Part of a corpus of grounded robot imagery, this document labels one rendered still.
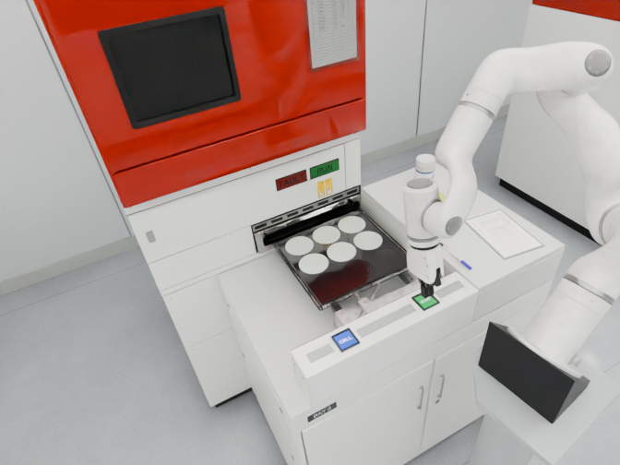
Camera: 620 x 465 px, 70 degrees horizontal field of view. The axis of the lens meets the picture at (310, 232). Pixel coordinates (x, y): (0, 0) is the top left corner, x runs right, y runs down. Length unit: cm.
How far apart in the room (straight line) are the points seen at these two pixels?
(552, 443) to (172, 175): 119
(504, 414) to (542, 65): 83
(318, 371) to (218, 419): 117
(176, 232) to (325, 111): 61
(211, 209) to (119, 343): 141
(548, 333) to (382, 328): 40
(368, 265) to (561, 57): 78
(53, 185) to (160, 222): 163
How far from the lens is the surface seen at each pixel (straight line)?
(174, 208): 143
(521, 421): 130
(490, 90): 112
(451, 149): 109
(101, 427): 245
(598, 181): 123
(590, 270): 122
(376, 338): 120
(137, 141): 127
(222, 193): 145
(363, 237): 157
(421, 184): 108
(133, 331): 274
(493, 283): 138
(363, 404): 140
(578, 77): 112
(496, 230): 155
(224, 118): 130
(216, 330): 183
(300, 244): 156
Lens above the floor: 192
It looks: 39 degrees down
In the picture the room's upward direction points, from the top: 6 degrees counter-clockwise
